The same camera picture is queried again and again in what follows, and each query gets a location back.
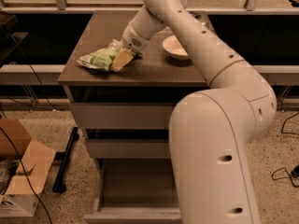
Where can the top drawer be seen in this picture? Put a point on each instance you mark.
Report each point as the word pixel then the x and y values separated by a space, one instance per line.
pixel 125 108

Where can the middle drawer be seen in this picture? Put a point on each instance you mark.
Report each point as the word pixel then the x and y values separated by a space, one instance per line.
pixel 128 144

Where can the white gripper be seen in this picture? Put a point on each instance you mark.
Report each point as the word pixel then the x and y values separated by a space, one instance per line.
pixel 133 43

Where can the grey drawer cabinet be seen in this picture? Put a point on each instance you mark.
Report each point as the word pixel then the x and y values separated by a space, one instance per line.
pixel 156 69

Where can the green jalapeno chip bag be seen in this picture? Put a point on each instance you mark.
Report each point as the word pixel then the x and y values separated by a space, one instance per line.
pixel 102 59

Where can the cardboard box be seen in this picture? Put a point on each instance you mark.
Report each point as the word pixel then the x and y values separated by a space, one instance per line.
pixel 31 160

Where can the black phone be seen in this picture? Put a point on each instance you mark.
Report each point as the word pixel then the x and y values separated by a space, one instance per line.
pixel 195 14

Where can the white bowl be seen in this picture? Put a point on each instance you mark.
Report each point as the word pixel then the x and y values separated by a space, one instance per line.
pixel 174 48

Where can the black metal bar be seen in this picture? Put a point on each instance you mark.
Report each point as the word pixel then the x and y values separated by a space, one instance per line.
pixel 63 157

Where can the open bottom drawer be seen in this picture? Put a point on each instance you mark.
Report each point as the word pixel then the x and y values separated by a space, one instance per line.
pixel 135 191

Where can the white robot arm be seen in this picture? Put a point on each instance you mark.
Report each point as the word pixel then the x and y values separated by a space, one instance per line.
pixel 209 130

